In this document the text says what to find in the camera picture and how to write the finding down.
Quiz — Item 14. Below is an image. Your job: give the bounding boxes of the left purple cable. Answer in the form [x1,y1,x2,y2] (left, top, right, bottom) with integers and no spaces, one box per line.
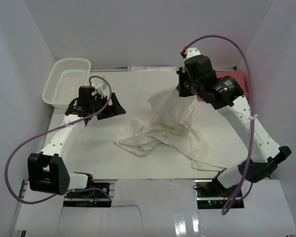
[4,75,113,204]

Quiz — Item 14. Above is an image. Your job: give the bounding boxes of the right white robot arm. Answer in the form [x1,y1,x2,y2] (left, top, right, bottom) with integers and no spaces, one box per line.
[177,47,292,197]

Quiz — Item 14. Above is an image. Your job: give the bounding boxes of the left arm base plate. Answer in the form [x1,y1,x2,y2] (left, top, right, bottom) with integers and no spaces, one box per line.
[63,180,115,208]

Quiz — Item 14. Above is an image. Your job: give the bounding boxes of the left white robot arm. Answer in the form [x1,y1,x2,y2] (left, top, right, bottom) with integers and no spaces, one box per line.
[28,79,126,197]

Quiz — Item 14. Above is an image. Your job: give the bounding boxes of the white t shirt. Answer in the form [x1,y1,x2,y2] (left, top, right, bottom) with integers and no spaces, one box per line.
[114,87,226,171]

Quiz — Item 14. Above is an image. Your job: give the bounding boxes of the white plastic basket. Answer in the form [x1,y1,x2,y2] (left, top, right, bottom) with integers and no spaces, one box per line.
[42,58,91,109]

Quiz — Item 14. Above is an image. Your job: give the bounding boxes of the folded red t shirt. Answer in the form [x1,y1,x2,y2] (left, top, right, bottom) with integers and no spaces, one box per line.
[197,70,251,102]

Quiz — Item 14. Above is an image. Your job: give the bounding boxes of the aluminium frame rail left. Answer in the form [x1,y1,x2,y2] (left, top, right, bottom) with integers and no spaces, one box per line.
[9,108,54,237]

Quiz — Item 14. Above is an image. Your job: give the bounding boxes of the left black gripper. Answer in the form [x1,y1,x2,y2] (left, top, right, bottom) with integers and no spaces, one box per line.
[90,93,126,120]

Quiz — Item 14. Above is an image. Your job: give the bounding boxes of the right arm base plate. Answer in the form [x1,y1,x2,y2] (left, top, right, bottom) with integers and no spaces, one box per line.
[193,181,237,210]

